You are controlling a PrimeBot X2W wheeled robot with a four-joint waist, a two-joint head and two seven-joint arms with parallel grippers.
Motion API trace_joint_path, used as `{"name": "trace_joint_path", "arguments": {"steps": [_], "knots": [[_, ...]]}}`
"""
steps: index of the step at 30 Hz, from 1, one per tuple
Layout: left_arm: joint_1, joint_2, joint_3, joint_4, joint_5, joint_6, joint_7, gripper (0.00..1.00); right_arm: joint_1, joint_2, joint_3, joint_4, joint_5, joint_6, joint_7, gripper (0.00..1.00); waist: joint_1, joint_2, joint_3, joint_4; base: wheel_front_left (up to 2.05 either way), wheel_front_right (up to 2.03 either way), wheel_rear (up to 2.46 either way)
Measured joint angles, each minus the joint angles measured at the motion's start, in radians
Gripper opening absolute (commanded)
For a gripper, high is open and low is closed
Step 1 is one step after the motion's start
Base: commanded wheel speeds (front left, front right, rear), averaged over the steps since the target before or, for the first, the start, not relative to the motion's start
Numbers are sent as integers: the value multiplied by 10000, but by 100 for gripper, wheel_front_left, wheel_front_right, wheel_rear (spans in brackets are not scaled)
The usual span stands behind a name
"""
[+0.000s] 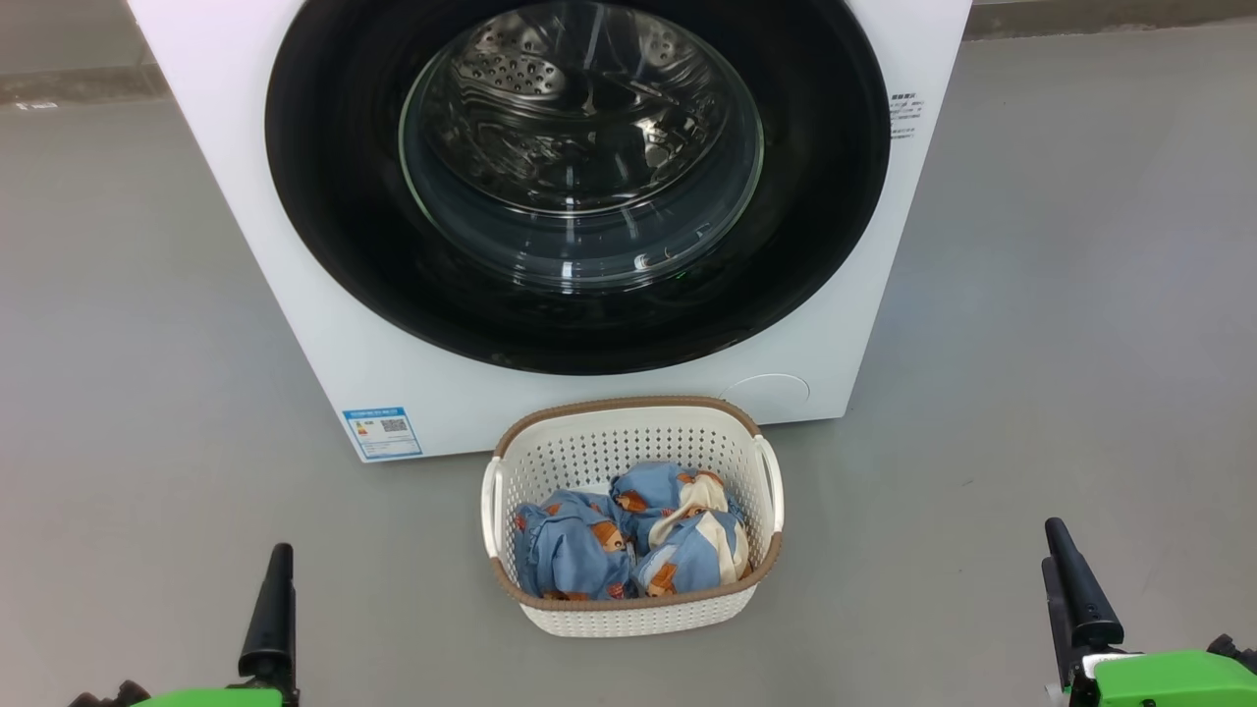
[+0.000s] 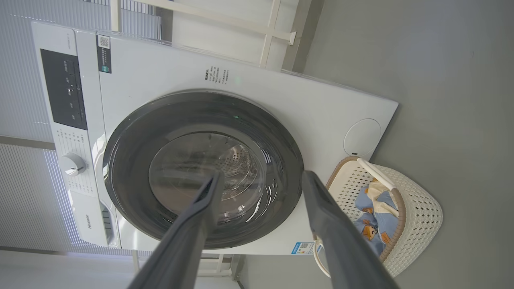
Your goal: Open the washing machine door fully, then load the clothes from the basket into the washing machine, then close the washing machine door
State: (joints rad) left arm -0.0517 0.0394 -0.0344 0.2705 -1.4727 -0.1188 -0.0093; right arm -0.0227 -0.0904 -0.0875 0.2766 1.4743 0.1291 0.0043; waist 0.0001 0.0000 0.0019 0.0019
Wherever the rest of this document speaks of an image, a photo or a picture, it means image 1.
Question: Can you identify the black round washer door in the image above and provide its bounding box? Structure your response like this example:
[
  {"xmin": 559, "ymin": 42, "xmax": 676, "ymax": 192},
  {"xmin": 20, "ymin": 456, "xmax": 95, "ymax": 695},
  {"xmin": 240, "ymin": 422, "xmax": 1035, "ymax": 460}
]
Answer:
[{"xmin": 263, "ymin": 0, "xmax": 893, "ymax": 377}]

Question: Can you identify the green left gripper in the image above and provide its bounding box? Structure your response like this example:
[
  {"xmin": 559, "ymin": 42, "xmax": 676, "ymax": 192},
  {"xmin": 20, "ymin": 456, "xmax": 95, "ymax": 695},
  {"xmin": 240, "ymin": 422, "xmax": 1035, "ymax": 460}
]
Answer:
[{"xmin": 133, "ymin": 543, "xmax": 300, "ymax": 707}]

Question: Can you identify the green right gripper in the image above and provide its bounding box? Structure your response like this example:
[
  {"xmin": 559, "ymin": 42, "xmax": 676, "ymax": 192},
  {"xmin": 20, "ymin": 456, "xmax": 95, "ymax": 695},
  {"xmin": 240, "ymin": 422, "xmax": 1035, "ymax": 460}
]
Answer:
[{"xmin": 1041, "ymin": 517, "xmax": 1257, "ymax": 707}]

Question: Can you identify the blue energy label sticker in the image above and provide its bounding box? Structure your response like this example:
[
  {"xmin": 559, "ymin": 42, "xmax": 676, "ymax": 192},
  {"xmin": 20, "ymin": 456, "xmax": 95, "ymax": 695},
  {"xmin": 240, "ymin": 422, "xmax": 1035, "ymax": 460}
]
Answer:
[{"xmin": 342, "ymin": 407, "xmax": 424, "ymax": 462}]

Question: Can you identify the blue and cream garment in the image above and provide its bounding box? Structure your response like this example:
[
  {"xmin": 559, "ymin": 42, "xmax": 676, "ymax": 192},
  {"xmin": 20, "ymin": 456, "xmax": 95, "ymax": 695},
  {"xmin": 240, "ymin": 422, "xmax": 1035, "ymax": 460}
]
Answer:
[{"xmin": 609, "ymin": 462, "xmax": 753, "ymax": 598}]

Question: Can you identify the blue bear print garment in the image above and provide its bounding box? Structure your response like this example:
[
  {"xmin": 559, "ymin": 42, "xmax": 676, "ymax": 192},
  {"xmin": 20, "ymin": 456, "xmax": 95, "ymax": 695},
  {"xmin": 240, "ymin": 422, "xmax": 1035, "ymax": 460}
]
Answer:
[{"xmin": 513, "ymin": 489, "xmax": 635, "ymax": 602}]

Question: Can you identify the cream perforated laundry basket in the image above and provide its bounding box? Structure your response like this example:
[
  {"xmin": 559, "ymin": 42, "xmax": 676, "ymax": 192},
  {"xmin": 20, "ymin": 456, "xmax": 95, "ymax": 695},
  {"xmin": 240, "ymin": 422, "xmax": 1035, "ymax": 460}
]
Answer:
[{"xmin": 480, "ymin": 396, "xmax": 786, "ymax": 639}]

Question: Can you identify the round white filter cover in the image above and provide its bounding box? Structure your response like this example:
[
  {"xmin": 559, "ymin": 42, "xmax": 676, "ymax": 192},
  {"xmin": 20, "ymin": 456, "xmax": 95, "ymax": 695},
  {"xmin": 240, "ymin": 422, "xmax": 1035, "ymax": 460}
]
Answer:
[{"xmin": 720, "ymin": 373, "xmax": 812, "ymax": 425}]

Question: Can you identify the white front-load washing machine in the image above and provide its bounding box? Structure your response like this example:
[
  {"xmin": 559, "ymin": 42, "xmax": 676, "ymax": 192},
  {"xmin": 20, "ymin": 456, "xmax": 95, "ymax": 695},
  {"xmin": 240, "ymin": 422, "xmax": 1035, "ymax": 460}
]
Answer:
[{"xmin": 126, "ymin": 0, "xmax": 973, "ymax": 464}]

